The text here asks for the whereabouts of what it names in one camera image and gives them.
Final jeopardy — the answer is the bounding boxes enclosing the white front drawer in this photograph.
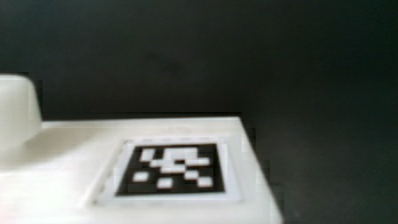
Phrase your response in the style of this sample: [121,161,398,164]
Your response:
[0,74,283,224]

